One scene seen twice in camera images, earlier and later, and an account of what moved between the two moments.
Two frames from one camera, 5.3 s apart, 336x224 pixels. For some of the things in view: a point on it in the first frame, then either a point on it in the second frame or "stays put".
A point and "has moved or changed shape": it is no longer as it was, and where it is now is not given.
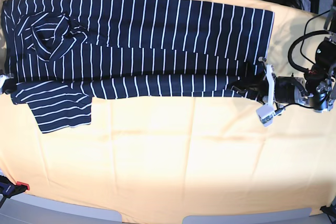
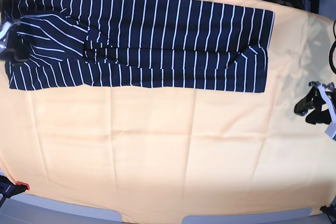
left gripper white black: [2, 78] -> [7, 50]
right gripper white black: [281, 90] -> [323, 114]
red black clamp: [9, 189] stays put
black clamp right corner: [329, 211] stays put
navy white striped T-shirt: [59, 52] has moved or changed shape
